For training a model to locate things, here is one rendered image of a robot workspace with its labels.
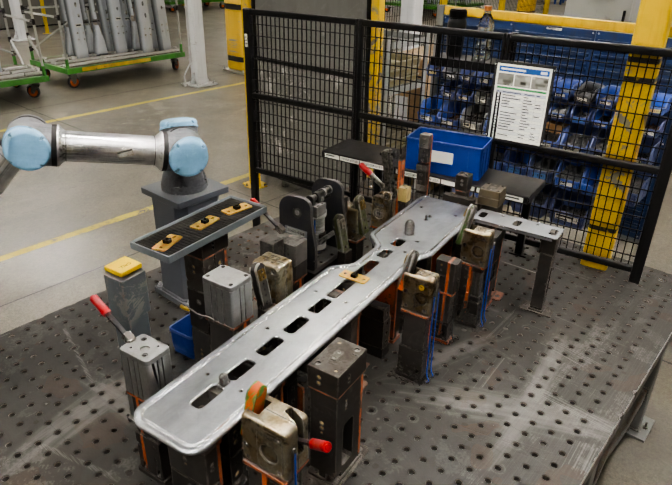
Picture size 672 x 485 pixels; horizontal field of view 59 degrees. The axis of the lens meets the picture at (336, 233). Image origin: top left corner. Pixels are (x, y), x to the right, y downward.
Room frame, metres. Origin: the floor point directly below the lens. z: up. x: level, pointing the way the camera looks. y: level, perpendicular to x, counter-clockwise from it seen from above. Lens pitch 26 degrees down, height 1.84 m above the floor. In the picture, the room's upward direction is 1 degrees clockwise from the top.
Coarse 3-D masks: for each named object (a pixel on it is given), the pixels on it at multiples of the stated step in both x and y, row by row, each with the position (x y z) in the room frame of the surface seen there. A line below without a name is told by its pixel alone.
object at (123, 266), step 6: (120, 258) 1.22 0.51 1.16; (126, 258) 1.22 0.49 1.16; (108, 264) 1.19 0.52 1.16; (114, 264) 1.19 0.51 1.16; (120, 264) 1.19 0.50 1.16; (126, 264) 1.19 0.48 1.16; (132, 264) 1.19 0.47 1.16; (138, 264) 1.19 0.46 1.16; (108, 270) 1.17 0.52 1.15; (114, 270) 1.16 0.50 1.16; (120, 270) 1.16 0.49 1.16; (126, 270) 1.16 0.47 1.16; (132, 270) 1.18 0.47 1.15; (120, 276) 1.15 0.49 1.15
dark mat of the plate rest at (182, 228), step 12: (216, 204) 1.55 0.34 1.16; (228, 204) 1.55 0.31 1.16; (252, 204) 1.55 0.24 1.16; (192, 216) 1.46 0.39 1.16; (204, 216) 1.46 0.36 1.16; (216, 216) 1.47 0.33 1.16; (228, 216) 1.47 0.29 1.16; (240, 216) 1.47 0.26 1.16; (168, 228) 1.38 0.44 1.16; (180, 228) 1.39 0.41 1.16; (204, 228) 1.39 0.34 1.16; (216, 228) 1.39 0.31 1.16; (144, 240) 1.31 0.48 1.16; (156, 240) 1.32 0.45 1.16; (180, 240) 1.32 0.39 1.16; (192, 240) 1.32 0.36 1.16; (168, 252) 1.25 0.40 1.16
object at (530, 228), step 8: (488, 216) 1.86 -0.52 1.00; (496, 216) 1.86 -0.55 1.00; (504, 216) 1.86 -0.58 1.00; (512, 216) 1.86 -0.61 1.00; (488, 224) 1.81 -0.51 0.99; (496, 224) 1.79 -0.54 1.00; (504, 224) 1.80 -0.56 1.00; (512, 224) 1.80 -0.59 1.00; (520, 224) 1.80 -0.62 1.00; (528, 224) 1.80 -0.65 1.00; (536, 224) 1.80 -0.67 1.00; (544, 224) 1.80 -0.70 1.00; (520, 232) 1.75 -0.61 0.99; (528, 232) 1.74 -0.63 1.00; (536, 232) 1.74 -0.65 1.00; (544, 232) 1.74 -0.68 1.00; (560, 232) 1.74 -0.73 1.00
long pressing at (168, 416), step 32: (384, 224) 1.77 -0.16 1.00; (416, 224) 1.78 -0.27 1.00; (448, 224) 1.79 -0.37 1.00; (320, 288) 1.36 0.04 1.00; (352, 288) 1.37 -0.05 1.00; (384, 288) 1.38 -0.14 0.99; (256, 320) 1.20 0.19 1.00; (288, 320) 1.21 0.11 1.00; (320, 320) 1.21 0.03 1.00; (224, 352) 1.08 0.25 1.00; (256, 352) 1.08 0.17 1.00; (288, 352) 1.08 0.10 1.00; (192, 384) 0.97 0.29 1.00; (160, 416) 0.88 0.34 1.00; (192, 416) 0.88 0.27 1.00; (224, 416) 0.88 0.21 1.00; (192, 448) 0.80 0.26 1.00
